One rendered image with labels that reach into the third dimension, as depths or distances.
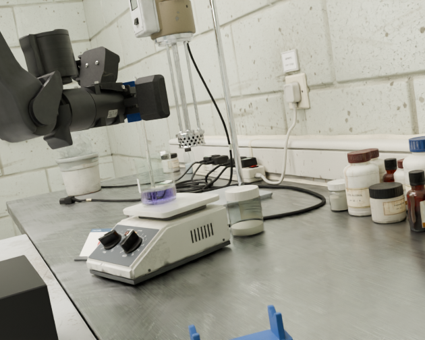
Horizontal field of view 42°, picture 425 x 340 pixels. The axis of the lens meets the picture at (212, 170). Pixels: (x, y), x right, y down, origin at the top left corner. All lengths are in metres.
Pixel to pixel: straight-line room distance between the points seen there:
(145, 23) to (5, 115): 0.59
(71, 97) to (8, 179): 2.49
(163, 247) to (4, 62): 0.34
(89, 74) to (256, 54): 0.81
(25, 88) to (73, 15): 2.65
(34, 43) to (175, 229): 0.33
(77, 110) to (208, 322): 0.31
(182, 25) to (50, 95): 0.58
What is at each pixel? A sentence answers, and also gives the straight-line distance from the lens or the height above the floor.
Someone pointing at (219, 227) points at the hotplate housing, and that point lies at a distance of 0.88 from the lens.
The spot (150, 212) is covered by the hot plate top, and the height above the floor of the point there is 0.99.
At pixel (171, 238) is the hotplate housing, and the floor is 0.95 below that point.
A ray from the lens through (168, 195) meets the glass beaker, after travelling 0.87.
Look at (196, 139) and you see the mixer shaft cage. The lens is 1.24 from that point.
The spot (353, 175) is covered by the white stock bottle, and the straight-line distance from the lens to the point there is 0.97.
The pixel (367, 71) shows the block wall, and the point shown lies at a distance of 1.18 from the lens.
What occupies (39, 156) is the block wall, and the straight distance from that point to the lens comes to 3.22.
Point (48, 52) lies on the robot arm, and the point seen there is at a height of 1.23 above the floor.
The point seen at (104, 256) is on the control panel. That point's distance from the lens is 0.86.
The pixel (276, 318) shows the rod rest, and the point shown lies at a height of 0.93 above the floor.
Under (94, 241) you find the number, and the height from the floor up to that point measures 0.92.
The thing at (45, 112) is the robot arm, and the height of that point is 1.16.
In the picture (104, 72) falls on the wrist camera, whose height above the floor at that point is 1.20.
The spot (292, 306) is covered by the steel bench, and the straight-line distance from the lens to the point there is 0.64.
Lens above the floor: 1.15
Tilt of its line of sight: 8 degrees down
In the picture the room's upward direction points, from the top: 9 degrees counter-clockwise
